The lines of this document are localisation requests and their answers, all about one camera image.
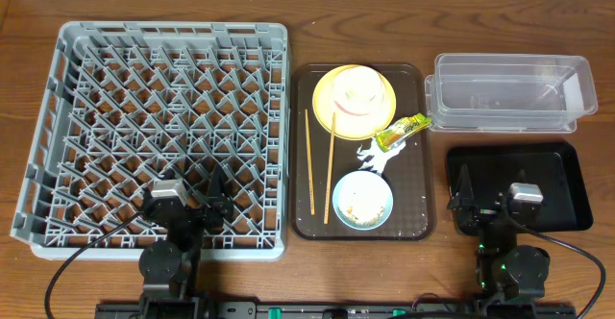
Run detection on green yellow snack wrapper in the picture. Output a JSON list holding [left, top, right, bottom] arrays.
[[375, 113, 431, 152]]

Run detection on white tissue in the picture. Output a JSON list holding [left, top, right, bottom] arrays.
[[357, 138, 406, 176]]

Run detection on light blue bowl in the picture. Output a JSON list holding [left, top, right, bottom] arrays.
[[332, 170, 394, 231]]

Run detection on rice and food scraps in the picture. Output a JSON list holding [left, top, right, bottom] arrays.
[[339, 196, 384, 225]]

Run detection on wooden chopstick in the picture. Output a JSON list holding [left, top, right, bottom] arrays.
[[323, 112, 336, 225], [305, 109, 315, 215]]

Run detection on pink bowl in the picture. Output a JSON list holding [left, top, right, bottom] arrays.
[[332, 66, 385, 116]]

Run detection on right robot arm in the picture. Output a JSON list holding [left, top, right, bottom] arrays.
[[447, 164, 551, 318]]

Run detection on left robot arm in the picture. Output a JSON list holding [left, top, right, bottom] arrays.
[[134, 166, 234, 319]]

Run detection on black waste tray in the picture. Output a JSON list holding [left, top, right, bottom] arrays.
[[446, 141, 594, 233]]

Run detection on grey dishwasher rack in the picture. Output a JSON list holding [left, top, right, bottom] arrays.
[[11, 21, 291, 260]]

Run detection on dark brown serving tray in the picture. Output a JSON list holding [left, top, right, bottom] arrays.
[[288, 64, 435, 241]]

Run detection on clear plastic bin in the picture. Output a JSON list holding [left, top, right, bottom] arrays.
[[425, 53, 599, 134]]

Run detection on yellow plate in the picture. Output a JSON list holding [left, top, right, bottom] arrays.
[[312, 64, 397, 140]]

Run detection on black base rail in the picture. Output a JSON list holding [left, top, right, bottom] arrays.
[[94, 300, 578, 319]]

